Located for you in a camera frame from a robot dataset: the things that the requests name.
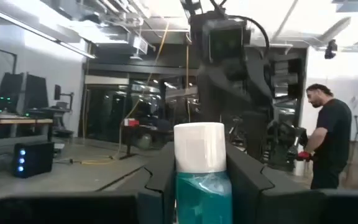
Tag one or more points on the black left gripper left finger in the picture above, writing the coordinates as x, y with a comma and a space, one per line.
162, 193

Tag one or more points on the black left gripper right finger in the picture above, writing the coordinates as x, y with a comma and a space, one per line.
250, 199

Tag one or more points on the teal toothpaste tube white cap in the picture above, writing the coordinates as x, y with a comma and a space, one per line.
199, 146

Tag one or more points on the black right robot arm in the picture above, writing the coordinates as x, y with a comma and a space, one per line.
225, 130

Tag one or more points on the olive green bag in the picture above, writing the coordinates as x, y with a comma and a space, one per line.
145, 141

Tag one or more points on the black floor stand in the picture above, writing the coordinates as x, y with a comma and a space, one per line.
129, 140

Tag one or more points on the small red box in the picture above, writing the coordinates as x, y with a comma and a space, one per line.
131, 122

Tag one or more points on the person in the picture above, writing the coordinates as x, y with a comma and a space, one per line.
334, 130

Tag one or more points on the brown cardboard sheet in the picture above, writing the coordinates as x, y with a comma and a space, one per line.
354, 165

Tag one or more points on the black computer tower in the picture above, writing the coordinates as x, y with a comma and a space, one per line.
39, 158

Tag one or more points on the wooden workbench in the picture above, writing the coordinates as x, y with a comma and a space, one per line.
17, 121

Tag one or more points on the long ceiling light strip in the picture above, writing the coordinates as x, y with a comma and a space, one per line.
26, 27

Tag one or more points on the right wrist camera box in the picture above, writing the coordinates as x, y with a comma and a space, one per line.
227, 43

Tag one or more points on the black ceiling camera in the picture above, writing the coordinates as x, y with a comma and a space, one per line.
330, 49

